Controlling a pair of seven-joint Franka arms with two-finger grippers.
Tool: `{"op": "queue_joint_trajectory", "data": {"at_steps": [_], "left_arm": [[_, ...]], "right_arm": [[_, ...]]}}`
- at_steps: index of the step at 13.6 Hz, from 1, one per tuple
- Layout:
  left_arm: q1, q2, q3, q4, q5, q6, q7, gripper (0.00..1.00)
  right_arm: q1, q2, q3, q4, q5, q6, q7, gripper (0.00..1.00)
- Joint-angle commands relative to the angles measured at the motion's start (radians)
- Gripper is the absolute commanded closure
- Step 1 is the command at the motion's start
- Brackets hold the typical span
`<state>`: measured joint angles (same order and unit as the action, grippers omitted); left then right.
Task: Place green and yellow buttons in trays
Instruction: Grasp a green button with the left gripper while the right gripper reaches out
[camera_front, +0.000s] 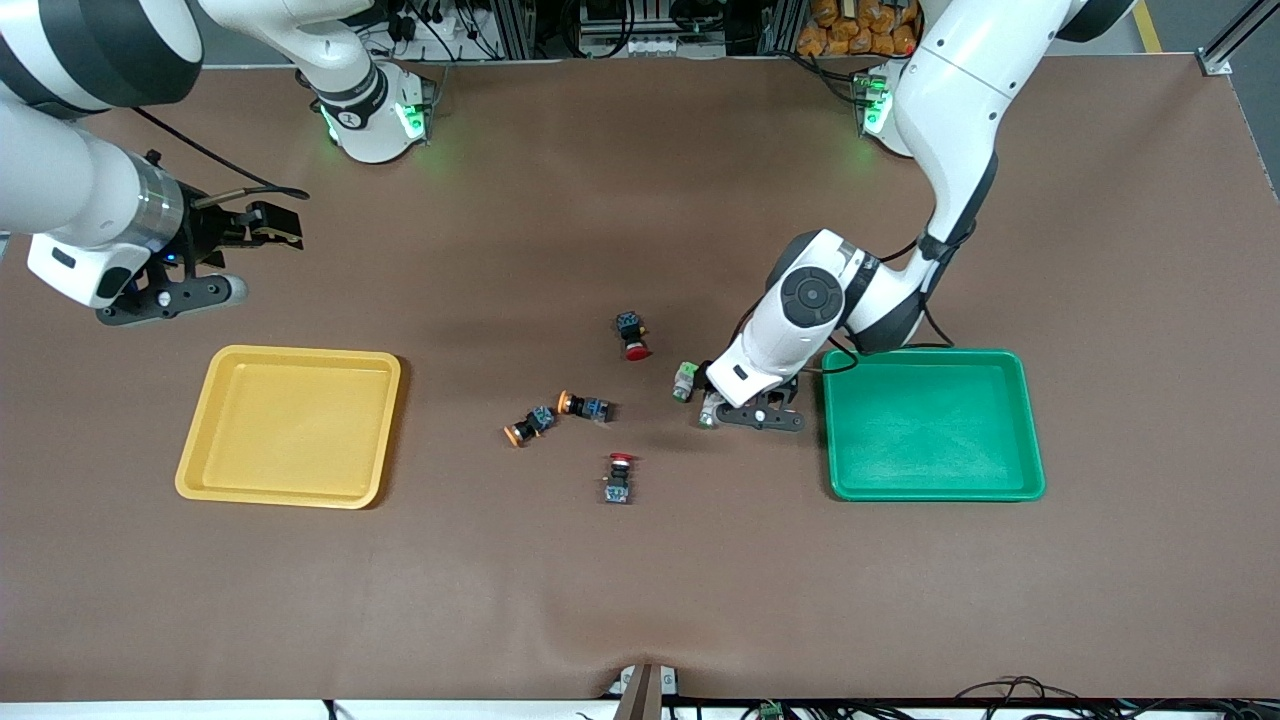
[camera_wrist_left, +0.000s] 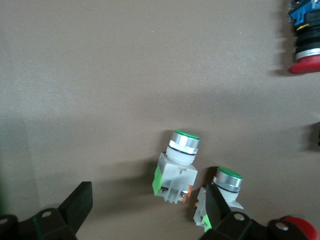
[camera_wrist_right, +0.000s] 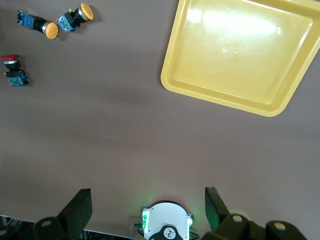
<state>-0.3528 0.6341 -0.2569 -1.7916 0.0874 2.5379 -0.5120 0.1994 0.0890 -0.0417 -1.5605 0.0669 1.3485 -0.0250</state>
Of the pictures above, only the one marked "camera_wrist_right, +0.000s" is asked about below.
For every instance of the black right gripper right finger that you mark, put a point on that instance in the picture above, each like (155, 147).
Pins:
(237, 227)

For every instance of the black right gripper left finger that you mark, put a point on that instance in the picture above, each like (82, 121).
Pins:
(72, 220)

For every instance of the yellow mushroom push button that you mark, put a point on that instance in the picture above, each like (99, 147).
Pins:
(75, 17)
(51, 30)

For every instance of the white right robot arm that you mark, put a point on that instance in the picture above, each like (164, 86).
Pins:
(170, 217)

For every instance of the brown table mat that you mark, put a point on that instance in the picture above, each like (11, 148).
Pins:
(125, 137)

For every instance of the red mushroom push button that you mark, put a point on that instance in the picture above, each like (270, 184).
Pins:
(15, 77)

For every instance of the yellow plastic tray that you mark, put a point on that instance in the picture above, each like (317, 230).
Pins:
(237, 62)

